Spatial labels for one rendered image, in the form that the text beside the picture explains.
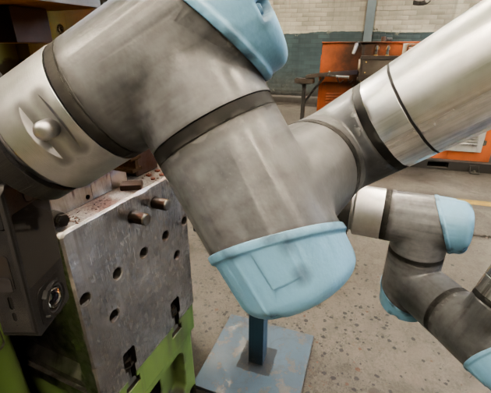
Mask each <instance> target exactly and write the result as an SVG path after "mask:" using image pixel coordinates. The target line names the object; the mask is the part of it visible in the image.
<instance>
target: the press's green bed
mask: <svg viewBox="0 0 491 393"><path fill-rule="evenodd" d="M193 328H194V321H193V305H191V306H190V307H189V308H188V309H187V311H186V312H185V313H184V314H183V315H182V317H181V318H180V319H179V320H177V319H175V325H174V326H173V327H172V328H171V330H170V331H169V332H168V333H167V334H166V336H165V337H164V338H163V339H162V341H161V342H160V343H159V345H158V346H157V347H156V348H155V350H154V351H153V352H152V353H151V354H150V355H149V356H148V357H147V359H146V360H145V361H144V362H143V364H142V365H141V366H140V368H139V369H138V370H137V371H133V370H131V374H130V375H129V381H128V382H127V383H126V384H125V386H124V387H123V388H122V389H121V391H120V392H119V393H196V382H195V374H194V366H193V351H192V343H191V335H190V331H191V330H192V329H193ZM22 370H23V369H22ZM23 373H24V376H25V378H26V382H27V384H28V386H29V389H30V392H31V393H69V392H67V391H65V390H63V389H61V388H59V387H57V386H55V385H53V384H51V383H49V382H47V381H45V380H43V379H41V378H39V377H37V376H35V375H33V374H31V373H29V372H27V371H25V370H23Z"/></svg>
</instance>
